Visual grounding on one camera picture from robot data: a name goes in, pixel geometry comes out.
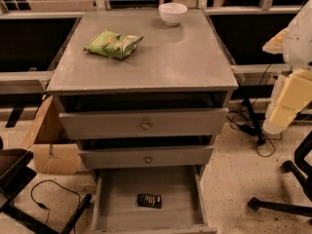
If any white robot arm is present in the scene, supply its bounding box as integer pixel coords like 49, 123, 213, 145
262, 0, 312, 135

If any black chair left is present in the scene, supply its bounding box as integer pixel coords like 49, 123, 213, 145
0, 136, 93, 234

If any grey middle drawer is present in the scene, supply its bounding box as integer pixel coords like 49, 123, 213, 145
79, 145, 214, 170

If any black office chair right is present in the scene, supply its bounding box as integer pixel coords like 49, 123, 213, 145
248, 130, 312, 219

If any brown cardboard box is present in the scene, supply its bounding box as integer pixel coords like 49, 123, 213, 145
21, 97, 81, 175

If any black cable bundle right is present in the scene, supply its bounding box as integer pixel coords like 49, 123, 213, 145
226, 63, 283, 158

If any grey top drawer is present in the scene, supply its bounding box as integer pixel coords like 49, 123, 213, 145
59, 108, 228, 139

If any grey drawer cabinet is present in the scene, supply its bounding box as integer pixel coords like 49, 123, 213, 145
45, 9, 240, 180

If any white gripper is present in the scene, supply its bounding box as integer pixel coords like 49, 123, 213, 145
262, 28, 312, 135

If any white ceramic bowl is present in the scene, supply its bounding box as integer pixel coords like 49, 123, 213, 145
158, 2, 187, 26

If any green snack bag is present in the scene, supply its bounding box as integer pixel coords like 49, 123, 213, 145
84, 30, 143, 59

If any black table leg stand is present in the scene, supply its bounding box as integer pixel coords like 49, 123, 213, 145
243, 97, 266, 145

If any grey open bottom drawer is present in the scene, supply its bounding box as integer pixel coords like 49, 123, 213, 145
92, 166, 217, 234

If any black rxbar chocolate bar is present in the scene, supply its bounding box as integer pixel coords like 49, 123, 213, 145
136, 194, 162, 209

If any black cable on floor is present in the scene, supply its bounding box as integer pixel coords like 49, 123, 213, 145
30, 178, 82, 234

